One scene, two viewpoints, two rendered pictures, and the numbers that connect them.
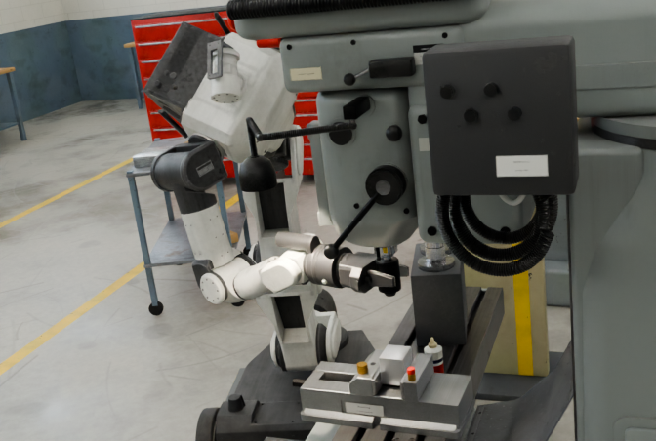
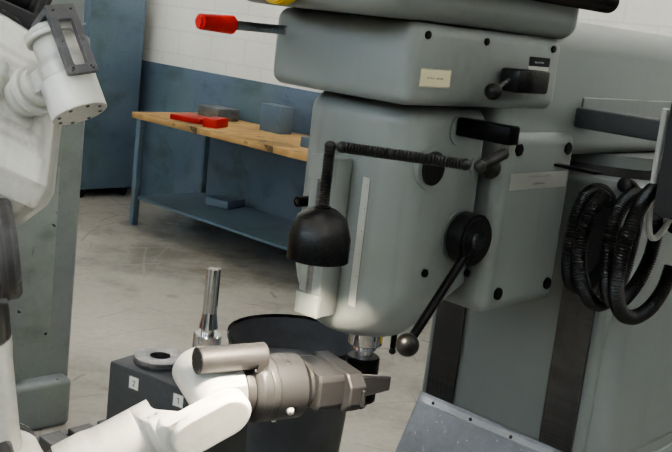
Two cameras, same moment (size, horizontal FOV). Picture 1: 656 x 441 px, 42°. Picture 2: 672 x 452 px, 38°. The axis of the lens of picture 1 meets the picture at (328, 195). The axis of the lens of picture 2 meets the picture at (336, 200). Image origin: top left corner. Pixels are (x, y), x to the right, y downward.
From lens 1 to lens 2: 1.66 m
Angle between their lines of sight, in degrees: 67
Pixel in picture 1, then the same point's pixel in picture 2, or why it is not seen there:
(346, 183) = (419, 242)
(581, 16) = (620, 48)
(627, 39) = (637, 77)
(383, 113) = (472, 142)
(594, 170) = not seen: hidden behind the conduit
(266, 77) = not seen: hidden behind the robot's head
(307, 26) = (459, 10)
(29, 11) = not seen: outside the picture
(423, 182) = (502, 232)
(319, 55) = (453, 53)
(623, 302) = (636, 337)
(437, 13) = (560, 21)
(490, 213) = (540, 263)
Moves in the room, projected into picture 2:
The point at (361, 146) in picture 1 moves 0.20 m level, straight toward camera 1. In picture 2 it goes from (445, 187) to (599, 215)
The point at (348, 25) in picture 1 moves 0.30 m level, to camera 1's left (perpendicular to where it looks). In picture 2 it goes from (492, 18) to (423, 4)
